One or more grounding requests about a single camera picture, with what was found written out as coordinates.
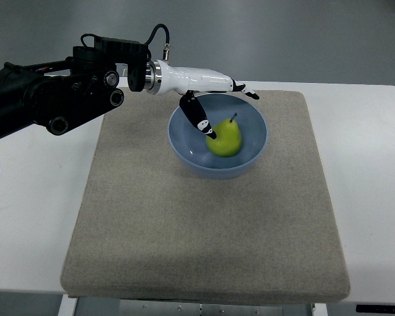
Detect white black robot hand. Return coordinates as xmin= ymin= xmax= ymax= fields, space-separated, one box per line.
xmin=144 ymin=60 xmax=259 ymax=140

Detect green pear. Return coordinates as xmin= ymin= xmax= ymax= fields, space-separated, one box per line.
xmin=206 ymin=113 xmax=242 ymax=157

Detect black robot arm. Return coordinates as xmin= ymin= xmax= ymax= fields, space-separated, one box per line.
xmin=0 ymin=36 xmax=256 ymax=139

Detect blue bowl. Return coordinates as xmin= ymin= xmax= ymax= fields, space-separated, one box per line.
xmin=168 ymin=93 xmax=269 ymax=179

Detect beige fabric mat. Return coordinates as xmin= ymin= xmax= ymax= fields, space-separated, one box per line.
xmin=61 ymin=91 xmax=350 ymax=305

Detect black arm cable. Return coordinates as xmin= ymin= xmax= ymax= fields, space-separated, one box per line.
xmin=144 ymin=23 xmax=172 ymax=62

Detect white table frame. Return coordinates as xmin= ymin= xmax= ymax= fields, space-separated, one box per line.
xmin=57 ymin=295 xmax=329 ymax=315

